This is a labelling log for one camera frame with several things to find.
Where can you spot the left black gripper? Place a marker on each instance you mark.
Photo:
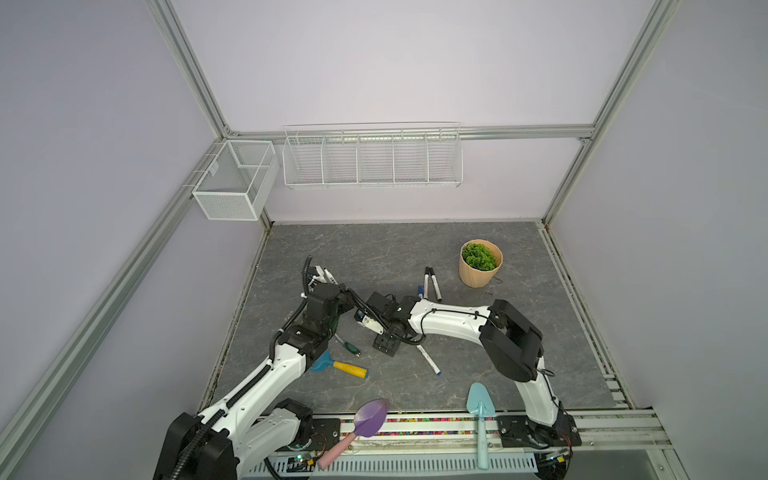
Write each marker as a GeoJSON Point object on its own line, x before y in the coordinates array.
{"type": "Point", "coordinates": [347, 303]}

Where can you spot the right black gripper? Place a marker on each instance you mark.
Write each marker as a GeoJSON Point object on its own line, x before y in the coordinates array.
{"type": "Point", "coordinates": [384, 344]}

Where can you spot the light blue garden trowel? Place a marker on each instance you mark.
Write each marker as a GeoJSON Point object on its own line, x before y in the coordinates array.
{"type": "Point", "coordinates": [480, 404]}

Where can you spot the green handled ratchet screwdriver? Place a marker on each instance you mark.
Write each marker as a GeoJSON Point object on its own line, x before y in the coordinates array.
{"type": "Point", "coordinates": [351, 348]}

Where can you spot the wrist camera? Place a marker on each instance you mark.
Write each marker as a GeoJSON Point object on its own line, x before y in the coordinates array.
{"type": "Point", "coordinates": [315, 276]}
{"type": "Point", "coordinates": [372, 325]}

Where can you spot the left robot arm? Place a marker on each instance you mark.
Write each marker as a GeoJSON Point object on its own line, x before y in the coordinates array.
{"type": "Point", "coordinates": [225, 440]}

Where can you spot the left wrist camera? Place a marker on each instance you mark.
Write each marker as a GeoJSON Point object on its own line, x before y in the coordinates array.
{"type": "Point", "coordinates": [315, 276]}

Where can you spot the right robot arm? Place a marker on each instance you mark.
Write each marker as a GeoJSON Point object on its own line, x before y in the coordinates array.
{"type": "Point", "coordinates": [512, 343]}

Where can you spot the potted green plant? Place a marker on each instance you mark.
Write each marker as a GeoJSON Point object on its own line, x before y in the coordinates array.
{"type": "Point", "coordinates": [480, 261]}

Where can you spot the white wire basket rack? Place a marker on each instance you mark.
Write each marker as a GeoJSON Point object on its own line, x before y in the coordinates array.
{"type": "Point", "coordinates": [390, 154]}

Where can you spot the blue garden fork yellow handle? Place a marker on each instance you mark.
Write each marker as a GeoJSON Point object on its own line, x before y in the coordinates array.
{"type": "Point", "coordinates": [325, 361]}

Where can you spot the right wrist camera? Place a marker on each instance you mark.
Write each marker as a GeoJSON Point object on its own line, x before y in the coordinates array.
{"type": "Point", "coordinates": [372, 325]}

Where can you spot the purple garden trowel pink handle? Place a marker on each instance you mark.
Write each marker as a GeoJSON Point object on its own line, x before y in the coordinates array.
{"type": "Point", "coordinates": [367, 422]}

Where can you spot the white mesh box basket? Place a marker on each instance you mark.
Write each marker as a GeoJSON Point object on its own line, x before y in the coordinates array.
{"type": "Point", "coordinates": [237, 181]}

